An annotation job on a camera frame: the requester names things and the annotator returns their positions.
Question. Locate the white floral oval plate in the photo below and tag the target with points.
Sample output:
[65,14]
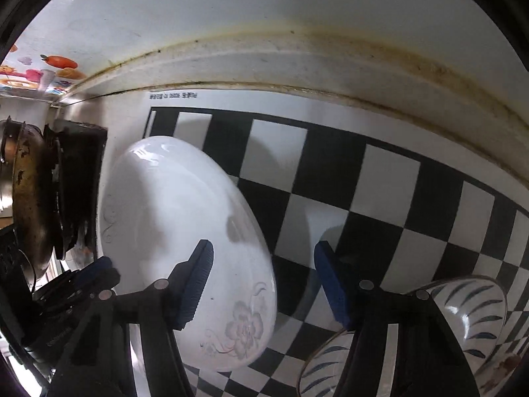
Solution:
[161,198]

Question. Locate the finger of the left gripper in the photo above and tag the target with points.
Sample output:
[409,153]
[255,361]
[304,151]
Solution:
[97,276]

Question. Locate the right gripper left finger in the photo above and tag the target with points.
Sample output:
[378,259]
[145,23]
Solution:
[97,360]

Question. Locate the brass pot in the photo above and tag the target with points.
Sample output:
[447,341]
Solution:
[26,190]

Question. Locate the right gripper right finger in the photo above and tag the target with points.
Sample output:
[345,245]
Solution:
[402,344]

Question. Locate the black white checkered mat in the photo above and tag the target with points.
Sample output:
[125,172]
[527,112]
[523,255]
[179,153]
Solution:
[406,217]

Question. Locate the striped bowl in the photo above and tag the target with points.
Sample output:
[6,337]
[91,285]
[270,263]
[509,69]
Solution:
[474,308]

